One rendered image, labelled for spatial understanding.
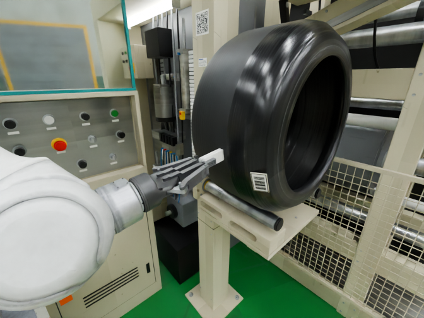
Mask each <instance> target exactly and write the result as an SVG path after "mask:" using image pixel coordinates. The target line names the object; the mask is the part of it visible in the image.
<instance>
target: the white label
mask: <svg viewBox="0 0 424 318"><path fill-rule="evenodd" d="M250 176H251V179H252V185H253V189H254V191H262V192H269V186H268V178H267V174H260V173H254V172H251V173H250Z"/></svg>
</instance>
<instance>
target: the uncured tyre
mask: <svg viewBox="0 0 424 318"><path fill-rule="evenodd" d="M351 91H352V64H351V56H350V52H349V49H348V46H347V44H346V42H345V41H344V40H343V38H342V37H341V36H340V35H339V34H338V33H337V32H336V31H335V30H334V29H333V28H332V27H331V26H330V25H329V24H327V23H326V22H324V21H319V20H310V19H302V20H296V21H290V22H286V23H281V24H277V25H271V26H265V27H262V28H256V29H253V30H247V31H245V32H242V33H240V34H238V35H237V36H235V37H234V38H232V39H231V40H229V41H228V42H227V43H225V44H224V45H223V46H222V47H220V48H219V50H218V51H217V52H216V53H215V54H214V56H213V57H212V58H211V60H210V61H209V63H208V65H207V66H206V68H205V70H204V72H203V74H202V76H201V79H200V81H199V84H198V86H197V90H196V94H195V97H194V103H193V107H192V119H191V131H192V142H193V146H194V151H195V154H196V155H197V156H198V158H200V157H202V156H204V155H207V154H208V153H211V152H212V151H215V150H217V149H219V148H220V149H223V155H224V160H223V161H221V162H219V163H217V164H216V165H213V166H212V167H210V168H209V175H208V177H209V178H210V179H211V180H212V181H213V182H214V183H215V184H216V185H217V186H218V187H220V188H222V189H224V190H226V191H228V192H229V193H231V194H233V195H235V196H237V197H239V198H240V199H243V200H244V201H247V202H248V203H250V204H252V205H254V206H256V207H257V208H260V209H264V210H268V211H283V210H285V209H288V208H292V207H294V206H297V205H299V204H301V203H303V202H304V201H305V200H306V199H308V198H309V197H310V196H311V195H312V194H313V192H314V191H315V190H316V189H317V188H318V186H319V185H320V183H321V182H322V180H323V178H324V177H325V175H326V174H327V171H328V170H329V168H330V166H331V164H332V162H333V160H334V157H335V155H336V152H337V150H338V148H339V144H340V142H341V138H342V136H343V133H344V129H345V125H346V121H347V118H348V112H349V108H350V101H351ZM251 172H254V173H260V174H267V178H268V186H269V192H262V191H254V189H253V185H252V179H251V176H250V173H251Z"/></svg>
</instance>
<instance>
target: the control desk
mask: <svg viewBox="0 0 424 318"><path fill-rule="evenodd" d="M0 147H2V148H4V149H5V150H7V151H9V152H11V153H13V154H15V155H18V156H23V157H28V158H38V157H46V158H48V159H50V160H51V161H52V162H54V163H55V164H57V165H58V166H60V167H61V168H63V169H64V170H66V171H67V172H69V173H71V174H73V175H74V176H75V177H77V178H79V179H81V180H82V181H84V182H86V183H87V184H88V185H89V186H90V189H92V190H95V189H97V188H98V187H102V186H105V185H107V184H109V183H111V182H114V181H116V180H119V179H121V178H124V179H126V180H127V181H129V179H130V178H132V177H135V176H137V175H139V174H141V173H148V170H147V163H146V153H145V147H144V137H143V128H142V122H141V112H140V106H139V97H138V91H102V92H84V93H51V94H34V95H0ZM143 213H144V212H143ZM160 289H162V282H161V277H160V267H159V262H158V251H157V246H156V236H155V226H154V221H153V211H152V210H150V211H149V212H147V213H144V216H143V219H142V220H140V221H138V222H136V223H135V224H133V225H131V226H129V227H127V228H126V229H124V230H123V231H121V232H120V233H117V234H115V235H114V240H113V243H112V247H111V250H110V252H109V254H108V256H107V258H106V260H105V262H104V263H103V264H102V266H101V267H100V268H99V270H98V271H97V272H96V273H95V274H94V275H93V276H92V277H91V278H90V279H89V280H88V281H87V282H86V283H85V284H84V285H83V286H82V287H81V288H80V289H79V290H77V291H75V292H74V293H72V294H71V295H72V297H73V299H72V300H71V301H69V302H68V303H65V304H64V305H62V306H61V304H60V303H59V301H58V302H55V303H53V304H50V305H47V306H45V308H46V310H47V312H48V315H49V317H50V318H120V317H122V316H123V315H124V314H126V313H127V312H129V311H130V310H131V309H133V308H135V307H136V306H137V305H139V304H140V303H141V302H143V301H145V300H146V299H147V298H149V297H150V296H152V295H153V294H154V293H156V292H157V291H159V290H160Z"/></svg>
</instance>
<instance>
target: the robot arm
mask: <svg viewBox="0 0 424 318"><path fill-rule="evenodd" d="M223 160H224V155H223V149H220V148H219V149H217V150H215V151H212V152H211V153H208V154H207V155H204V156H202V157H200V158H198V156H197V155H194V159H192V157H188V158H185V159H182V160H178V161H176V162H172V163H169V164H166V165H162V166H158V167H153V168H152V171H153V173H152V174H151V175H149V174H147V173H141V174H139V175H137V176H135V177H132V178H130V179H129V181H127V180H126V179H124V178H121V179H119V180H116V181H114V182H111V183H109V184H107V185H104V186H102V187H98V188H97V189H95V190H92V189H90V186H89V185H88V184H87V183H86V182H84V181H82V180H81V179H79V178H77V177H75V176H74V175H73V174H71V173H69V172H67V171H66V170H64V169H63V168H61V167H60V166H58V165H57V164H55V163H54V162H52V161H51V160H50V159H48V158H46V157H38V158H28V157H23V156H18V155H15V154H13V153H11V152H9V151H7V150H5V149H4V148H2V147H0V310H8V311H22V310H32V309H37V308H41V307H45V306H47V305H50V304H53V303H55V302H58V301H60V300H62V299H63V298H66V297H67V296H69V295H71V294H72V293H74V292H75V291H77V290H79V289H80V288H81V287H82V286H83V285H84V284H85V283H86V282H87V281H88V280H89V279H90V278H91V277H92V276H93V275H94V274H95V273H96V272H97V271H98V270H99V268H100V267H101V266H102V264H103V263H104V262H105V260H106V258H107V256H108V254H109V252H110V250H111V247H112V243H113V240H114V235H115V234H117V233H120V232H121V231H123V230H124V229H126V228H127V227H129V226H131V225H133V224H135V223H136V222H138V221H140V220H142V219H143V216H144V213H147V212H149V211H150V210H152V209H154V208H156V207H157V206H159V205H160V204H161V202H162V199H163V198H165V197H168V196H172V195H173V194H174V193H176V194H180V195H181V197H186V196H187V195H188V193H189V191H190V190H191V189H192V188H194V187H195V186H196V185H198V184H199V183H200V182H201V181H202V180H203V179H205V178H206V177H207V176H208V175H209V168H210V167H212V166H213V165H216V164H217V163H219V162H221V161H223ZM143 212H144V213H143Z"/></svg>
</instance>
